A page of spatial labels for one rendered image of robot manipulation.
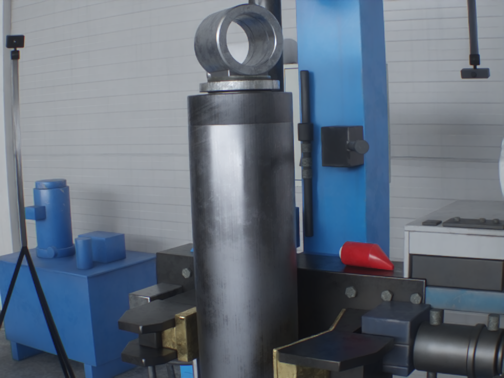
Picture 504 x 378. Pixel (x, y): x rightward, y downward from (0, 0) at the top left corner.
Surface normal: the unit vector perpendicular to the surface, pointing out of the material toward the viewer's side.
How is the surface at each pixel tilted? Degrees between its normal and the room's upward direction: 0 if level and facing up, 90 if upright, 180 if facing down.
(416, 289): 90
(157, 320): 0
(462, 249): 90
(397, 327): 90
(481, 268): 90
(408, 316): 0
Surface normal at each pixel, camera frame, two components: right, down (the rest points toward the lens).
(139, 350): -0.04, -0.99
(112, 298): 0.85, 0.04
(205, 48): -0.87, 0.23
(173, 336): -0.53, 0.11
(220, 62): -0.70, 0.66
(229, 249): -0.26, 0.12
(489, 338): -0.32, -0.76
